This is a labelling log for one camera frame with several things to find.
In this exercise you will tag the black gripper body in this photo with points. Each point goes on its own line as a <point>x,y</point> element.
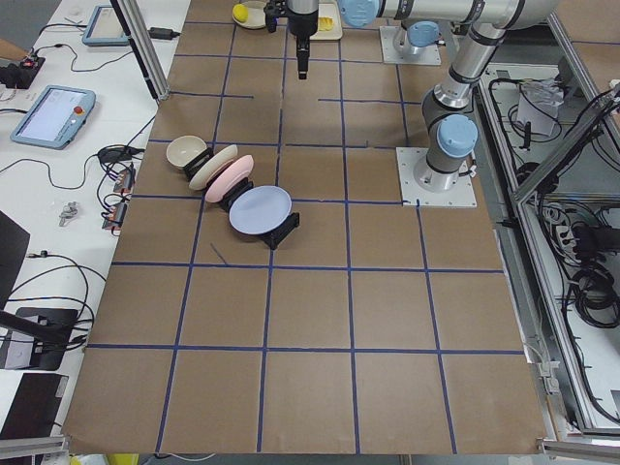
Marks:
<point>302,25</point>

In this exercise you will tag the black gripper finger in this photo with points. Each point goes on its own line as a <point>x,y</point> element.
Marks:
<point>305,57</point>
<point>299,50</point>

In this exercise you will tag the yellow sliced bread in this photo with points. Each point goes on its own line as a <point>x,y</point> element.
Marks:
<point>325,23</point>

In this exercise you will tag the light blue plate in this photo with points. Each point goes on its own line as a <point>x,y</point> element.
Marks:
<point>260,210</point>

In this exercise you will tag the pink plate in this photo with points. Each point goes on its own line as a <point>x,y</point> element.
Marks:
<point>229,177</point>

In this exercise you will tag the cream plate in rack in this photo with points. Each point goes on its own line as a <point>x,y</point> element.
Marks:
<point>213,167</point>

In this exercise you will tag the white rectangular tray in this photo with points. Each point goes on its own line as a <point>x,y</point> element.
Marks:
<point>329,8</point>

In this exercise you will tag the yellow lemon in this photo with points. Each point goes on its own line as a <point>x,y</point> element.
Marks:
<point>240,13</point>

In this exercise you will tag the black power adapter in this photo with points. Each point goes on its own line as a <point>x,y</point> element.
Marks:
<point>160,33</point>

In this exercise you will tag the cream bowl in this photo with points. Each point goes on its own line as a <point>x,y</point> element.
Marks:
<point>181,151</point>

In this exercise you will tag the far blue teach pendant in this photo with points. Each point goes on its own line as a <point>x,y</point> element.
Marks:
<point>104,29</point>

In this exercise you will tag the blue teach pendant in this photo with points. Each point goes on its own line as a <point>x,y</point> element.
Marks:
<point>104,29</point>
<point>55,118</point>

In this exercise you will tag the black dish rack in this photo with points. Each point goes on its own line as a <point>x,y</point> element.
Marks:
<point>271,239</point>

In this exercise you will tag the crumpled white paper bag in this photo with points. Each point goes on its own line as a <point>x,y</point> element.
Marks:
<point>538,106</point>

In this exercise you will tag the near blue teach pendant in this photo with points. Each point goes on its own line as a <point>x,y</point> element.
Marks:
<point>55,118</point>

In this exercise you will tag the black monitor stand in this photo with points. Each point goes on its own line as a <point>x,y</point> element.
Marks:
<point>37,337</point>

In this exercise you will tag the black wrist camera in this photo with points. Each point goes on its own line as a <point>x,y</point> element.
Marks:
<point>273,10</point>

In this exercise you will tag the aluminium frame post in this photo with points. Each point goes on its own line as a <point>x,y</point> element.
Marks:
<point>132,22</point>

